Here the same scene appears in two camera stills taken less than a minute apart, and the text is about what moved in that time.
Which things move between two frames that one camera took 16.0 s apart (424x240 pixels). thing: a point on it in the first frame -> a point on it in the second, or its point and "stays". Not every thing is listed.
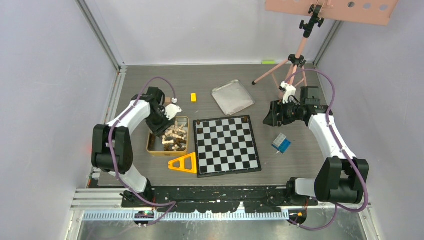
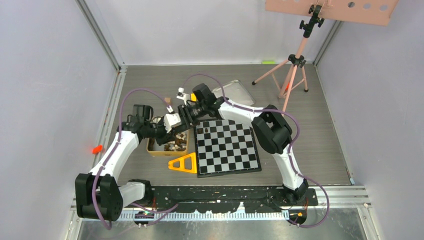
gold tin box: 175,142 stays
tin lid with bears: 232,97 stays
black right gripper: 276,107 -> 187,121
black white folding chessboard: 225,146 stays
